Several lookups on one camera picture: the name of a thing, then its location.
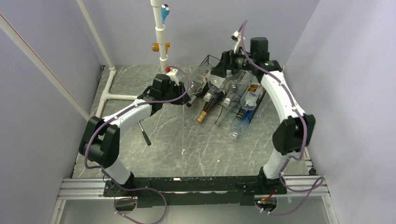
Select dark green wine bottle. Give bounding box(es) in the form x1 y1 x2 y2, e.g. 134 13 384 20
186 88 209 107

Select purple cable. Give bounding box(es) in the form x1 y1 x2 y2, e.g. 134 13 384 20
237 20 325 217
83 65 191 224

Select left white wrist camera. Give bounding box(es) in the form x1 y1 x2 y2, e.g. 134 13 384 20
165 67 180 86

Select clear slim empty bottle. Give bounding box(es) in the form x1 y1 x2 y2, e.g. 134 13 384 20
214 105 238 127

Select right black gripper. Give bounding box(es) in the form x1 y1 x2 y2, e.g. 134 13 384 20
210 47 255 78

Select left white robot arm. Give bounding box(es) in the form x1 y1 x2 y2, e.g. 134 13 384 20
78 74 191 196

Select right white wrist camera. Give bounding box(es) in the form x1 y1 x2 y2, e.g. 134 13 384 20
231 30 245 54

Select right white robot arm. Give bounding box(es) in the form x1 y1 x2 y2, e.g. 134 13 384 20
212 36 316 194

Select blue square glass bottle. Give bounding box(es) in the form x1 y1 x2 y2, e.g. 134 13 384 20
230 108 256 139

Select black handled metal tool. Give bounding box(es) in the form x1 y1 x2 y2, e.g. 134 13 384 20
137 121 152 146

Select clear square bottle black cap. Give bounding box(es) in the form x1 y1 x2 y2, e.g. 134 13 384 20
236 83 264 120

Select orange pipe clamp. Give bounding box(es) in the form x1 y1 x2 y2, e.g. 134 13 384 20
151 42 171 53

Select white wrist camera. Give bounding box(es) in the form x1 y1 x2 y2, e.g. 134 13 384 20
165 67 180 86
231 30 245 54

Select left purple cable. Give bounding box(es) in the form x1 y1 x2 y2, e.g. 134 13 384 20
83 65 191 224

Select clear bottle dark label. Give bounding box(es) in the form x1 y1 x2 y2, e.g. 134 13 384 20
221 70 253 108

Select clear round cork-stoppered bottle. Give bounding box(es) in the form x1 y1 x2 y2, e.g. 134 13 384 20
187 64 212 97

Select dark gold-foil wine bottle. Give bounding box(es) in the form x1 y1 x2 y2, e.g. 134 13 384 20
196 91 224 123

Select aluminium frame rail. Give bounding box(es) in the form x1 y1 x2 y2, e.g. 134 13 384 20
57 157 339 224

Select blue pipe clip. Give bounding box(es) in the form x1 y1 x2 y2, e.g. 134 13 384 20
161 4 170 24

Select white PVC pipe frame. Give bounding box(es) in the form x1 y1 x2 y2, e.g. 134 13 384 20
0 0 169 120

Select black wire wine rack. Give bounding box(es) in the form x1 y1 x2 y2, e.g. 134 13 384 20
203 55 265 110

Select clear bottle silver cap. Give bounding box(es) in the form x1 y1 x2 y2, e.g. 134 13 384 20
203 72 227 102

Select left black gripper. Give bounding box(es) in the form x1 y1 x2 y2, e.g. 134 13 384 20
162 82 191 105

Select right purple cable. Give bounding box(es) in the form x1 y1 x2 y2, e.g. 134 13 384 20
237 20 325 217

